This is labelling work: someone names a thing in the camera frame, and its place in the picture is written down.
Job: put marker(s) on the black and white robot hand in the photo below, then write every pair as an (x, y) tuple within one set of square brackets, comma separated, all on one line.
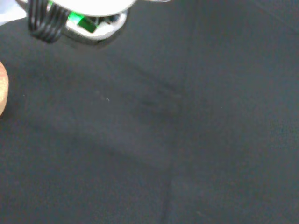
[(93, 5)]

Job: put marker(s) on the black bench cloth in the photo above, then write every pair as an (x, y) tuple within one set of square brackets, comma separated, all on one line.
[(163, 140)]

